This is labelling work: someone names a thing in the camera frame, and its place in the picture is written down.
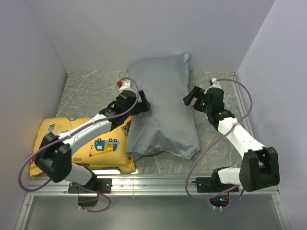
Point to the yellow cartoon print pillow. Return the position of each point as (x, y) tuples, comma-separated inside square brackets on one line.
[(103, 152)]

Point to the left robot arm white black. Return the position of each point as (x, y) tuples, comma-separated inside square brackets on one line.
[(55, 152)]

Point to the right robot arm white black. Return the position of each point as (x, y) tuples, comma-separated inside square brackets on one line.
[(260, 166)]

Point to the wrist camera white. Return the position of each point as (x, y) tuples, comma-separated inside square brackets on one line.
[(124, 85), (214, 83)]

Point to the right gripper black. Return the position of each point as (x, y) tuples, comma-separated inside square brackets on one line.
[(201, 94)]

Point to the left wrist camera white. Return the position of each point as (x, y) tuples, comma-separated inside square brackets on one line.
[(124, 85)]

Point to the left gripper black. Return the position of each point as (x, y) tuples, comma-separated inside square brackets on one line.
[(142, 107)]

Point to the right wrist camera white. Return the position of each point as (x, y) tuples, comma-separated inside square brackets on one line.
[(214, 83)]

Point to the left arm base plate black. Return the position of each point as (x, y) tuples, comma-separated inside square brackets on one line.
[(102, 185)]

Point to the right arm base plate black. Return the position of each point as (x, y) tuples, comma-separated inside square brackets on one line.
[(207, 185)]

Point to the aluminium front rail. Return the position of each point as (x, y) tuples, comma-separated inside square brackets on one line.
[(152, 202)]

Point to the grey pillowcase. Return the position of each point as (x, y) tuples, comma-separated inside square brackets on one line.
[(169, 125)]

